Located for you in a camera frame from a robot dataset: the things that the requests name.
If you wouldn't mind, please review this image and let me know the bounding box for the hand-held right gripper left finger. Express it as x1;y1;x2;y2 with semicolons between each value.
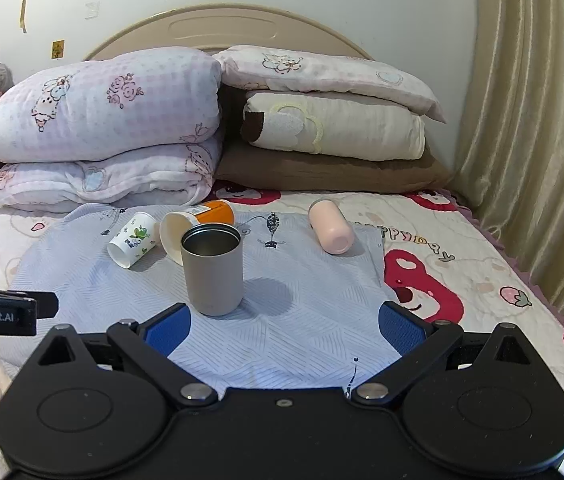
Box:
22;303;219;409

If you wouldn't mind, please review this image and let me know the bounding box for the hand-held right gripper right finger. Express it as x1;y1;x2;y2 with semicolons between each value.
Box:
350;301;545;407

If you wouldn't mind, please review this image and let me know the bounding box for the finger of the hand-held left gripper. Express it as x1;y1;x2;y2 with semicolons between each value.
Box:
0;282;59;319

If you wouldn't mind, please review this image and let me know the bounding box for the grey metal cup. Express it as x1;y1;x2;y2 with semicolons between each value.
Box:
180;223;245;317

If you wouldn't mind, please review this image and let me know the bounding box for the white paper cup green print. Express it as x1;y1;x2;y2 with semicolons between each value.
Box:
107;211;159;269

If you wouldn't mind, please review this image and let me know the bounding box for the pink cup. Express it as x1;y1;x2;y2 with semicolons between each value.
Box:
308;198;354;255

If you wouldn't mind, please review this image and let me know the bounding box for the orange cup cream inside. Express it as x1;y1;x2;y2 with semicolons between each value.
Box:
159;199;237;266

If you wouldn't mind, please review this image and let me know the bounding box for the light blue patterned blanket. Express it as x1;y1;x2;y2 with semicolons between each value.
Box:
0;203;403;397

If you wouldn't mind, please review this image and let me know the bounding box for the brown pillow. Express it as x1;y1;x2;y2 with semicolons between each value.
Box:
214;85;455;194

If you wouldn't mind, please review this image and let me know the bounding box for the folded cream blanket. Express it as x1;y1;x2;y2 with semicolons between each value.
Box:
240;90;427;162

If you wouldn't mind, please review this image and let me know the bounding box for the folded pink checked quilt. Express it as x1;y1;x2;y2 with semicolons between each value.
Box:
0;46;224;214

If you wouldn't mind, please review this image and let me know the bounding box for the beige striped curtain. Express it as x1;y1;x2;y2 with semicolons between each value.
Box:
454;0;564;342

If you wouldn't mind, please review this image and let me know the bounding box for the pink flower print pillow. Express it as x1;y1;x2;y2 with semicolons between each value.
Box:
211;44;448;124

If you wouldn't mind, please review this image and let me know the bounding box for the beige headboard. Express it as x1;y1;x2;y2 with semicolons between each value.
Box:
81;3;375;64

